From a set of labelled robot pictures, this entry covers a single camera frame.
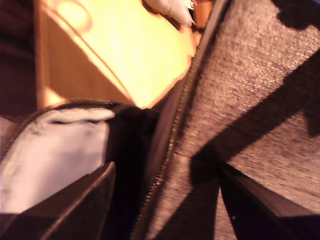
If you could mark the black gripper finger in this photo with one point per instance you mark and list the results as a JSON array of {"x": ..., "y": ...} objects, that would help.
[
  {"x": 62, "y": 215},
  {"x": 270, "y": 215}
]

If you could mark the grey fabric backpack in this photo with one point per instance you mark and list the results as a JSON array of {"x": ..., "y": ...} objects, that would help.
[{"x": 250, "y": 75}]

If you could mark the pair of white socks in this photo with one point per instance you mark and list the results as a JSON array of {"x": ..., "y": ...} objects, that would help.
[{"x": 172, "y": 11}]

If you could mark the small wooden block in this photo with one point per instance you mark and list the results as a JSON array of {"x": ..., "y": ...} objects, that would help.
[{"x": 201, "y": 15}]

